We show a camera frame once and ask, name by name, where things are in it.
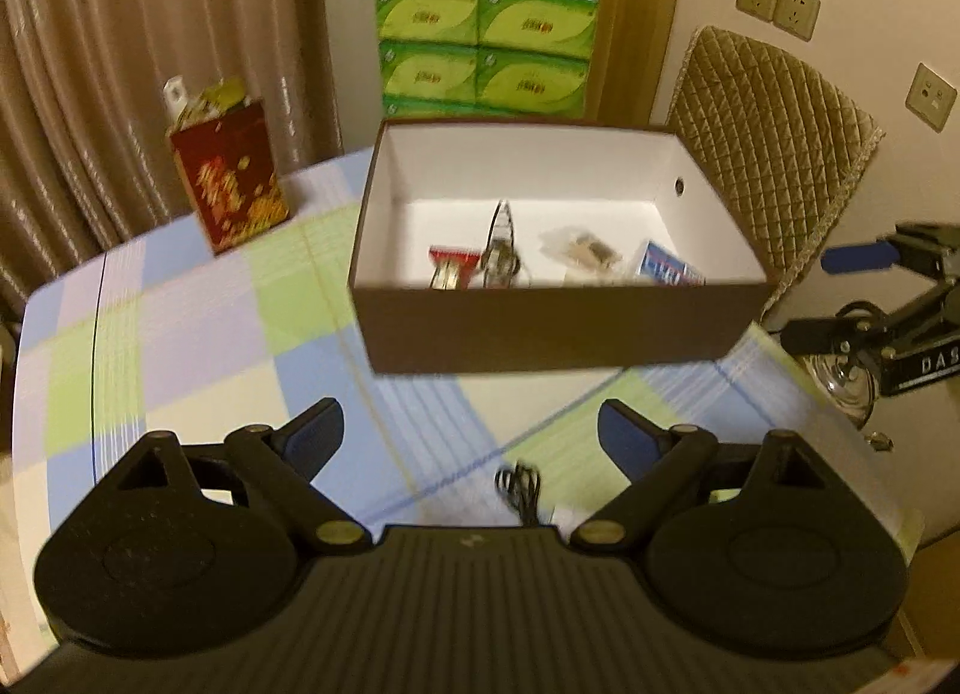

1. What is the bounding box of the black cable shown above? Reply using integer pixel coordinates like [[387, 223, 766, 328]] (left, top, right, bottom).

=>
[[493, 461, 544, 528]]

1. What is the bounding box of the quilted beige chair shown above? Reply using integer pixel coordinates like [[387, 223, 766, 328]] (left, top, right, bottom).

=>
[[667, 26, 885, 315]]

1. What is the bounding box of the cotton swab bag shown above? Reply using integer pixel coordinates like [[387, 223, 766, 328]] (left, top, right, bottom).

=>
[[540, 226, 622, 274]]

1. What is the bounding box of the metal hair clip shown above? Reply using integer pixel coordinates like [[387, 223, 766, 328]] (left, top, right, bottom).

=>
[[480, 201, 523, 289]]

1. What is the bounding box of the single wall socket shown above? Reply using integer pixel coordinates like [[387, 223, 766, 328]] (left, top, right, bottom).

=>
[[905, 63, 958, 133]]

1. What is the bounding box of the green tissue box stack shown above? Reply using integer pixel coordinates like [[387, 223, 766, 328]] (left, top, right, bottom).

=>
[[374, 0, 601, 118]]

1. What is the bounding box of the double wall socket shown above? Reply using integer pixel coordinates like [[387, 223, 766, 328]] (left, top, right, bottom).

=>
[[736, 0, 820, 42]]

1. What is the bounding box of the brown cardboard box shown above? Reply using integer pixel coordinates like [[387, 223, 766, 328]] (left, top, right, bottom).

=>
[[348, 118, 776, 373]]

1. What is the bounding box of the blue tissue pack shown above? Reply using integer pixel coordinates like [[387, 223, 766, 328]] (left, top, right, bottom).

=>
[[626, 240, 706, 286]]

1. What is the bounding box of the glass kettle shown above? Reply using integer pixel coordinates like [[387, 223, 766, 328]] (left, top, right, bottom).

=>
[[800, 354, 893, 453]]

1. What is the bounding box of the brown curtain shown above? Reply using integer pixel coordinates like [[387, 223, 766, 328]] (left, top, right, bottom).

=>
[[2, 0, 342, 318]]

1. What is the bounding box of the red gift bag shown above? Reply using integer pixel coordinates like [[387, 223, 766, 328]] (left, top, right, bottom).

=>
[[163, 76, 290, 255]]

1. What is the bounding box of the red candy packet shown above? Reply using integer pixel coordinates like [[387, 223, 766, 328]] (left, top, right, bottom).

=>
[[428, 245, 482, 289]]

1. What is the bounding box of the checked tablecloth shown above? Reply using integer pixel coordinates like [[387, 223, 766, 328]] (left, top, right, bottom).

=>
[[13, 152, 923, 564]]

